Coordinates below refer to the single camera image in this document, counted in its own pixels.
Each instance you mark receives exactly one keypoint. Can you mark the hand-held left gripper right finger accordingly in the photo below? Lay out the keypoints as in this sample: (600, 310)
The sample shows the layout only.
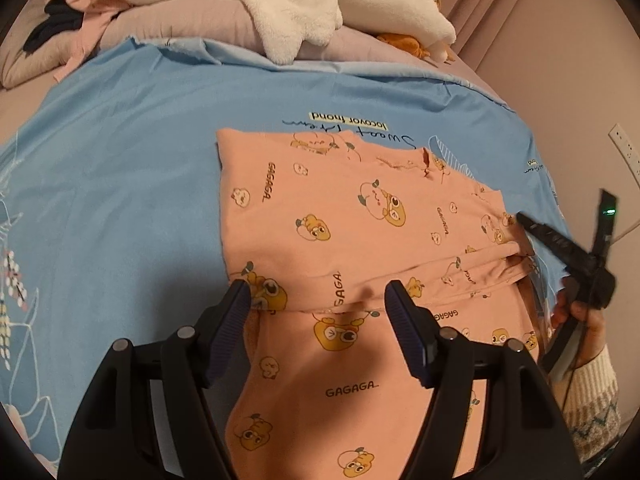
(406, 332)

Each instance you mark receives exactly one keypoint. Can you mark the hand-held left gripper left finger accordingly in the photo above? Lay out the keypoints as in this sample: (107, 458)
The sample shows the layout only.
(227, 332)

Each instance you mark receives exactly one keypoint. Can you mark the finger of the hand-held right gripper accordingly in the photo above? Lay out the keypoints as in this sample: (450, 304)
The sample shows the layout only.
(555, 244)

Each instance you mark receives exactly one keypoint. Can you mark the pink cartoon print pajama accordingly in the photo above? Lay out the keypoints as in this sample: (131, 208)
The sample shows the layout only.
(350, 220)

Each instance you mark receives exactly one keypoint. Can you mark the person's right forearm knit sleeve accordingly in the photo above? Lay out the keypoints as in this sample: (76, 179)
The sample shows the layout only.
(595, 400)

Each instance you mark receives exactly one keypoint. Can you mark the person's right hand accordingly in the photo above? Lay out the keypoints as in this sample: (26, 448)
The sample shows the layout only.
(595, 332)

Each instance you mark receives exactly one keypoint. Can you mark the blue printed bed sheet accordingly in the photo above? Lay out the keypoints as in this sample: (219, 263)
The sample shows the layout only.
(125, 185)

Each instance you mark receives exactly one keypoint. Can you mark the pink curtain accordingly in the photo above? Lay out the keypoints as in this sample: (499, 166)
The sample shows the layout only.
(480, 0)

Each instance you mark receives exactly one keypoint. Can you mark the plain pink pillow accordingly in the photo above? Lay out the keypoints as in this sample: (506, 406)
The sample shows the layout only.
(200, 22)

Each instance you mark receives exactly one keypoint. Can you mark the white goose plush toy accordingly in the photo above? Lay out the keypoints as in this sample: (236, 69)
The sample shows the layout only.
(300, 0)

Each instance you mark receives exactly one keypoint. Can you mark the pink and dark cloth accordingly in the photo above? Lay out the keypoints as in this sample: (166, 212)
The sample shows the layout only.
(70, 25)

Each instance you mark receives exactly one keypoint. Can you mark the white wall power strip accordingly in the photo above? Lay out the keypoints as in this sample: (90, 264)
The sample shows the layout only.
(627, 152)

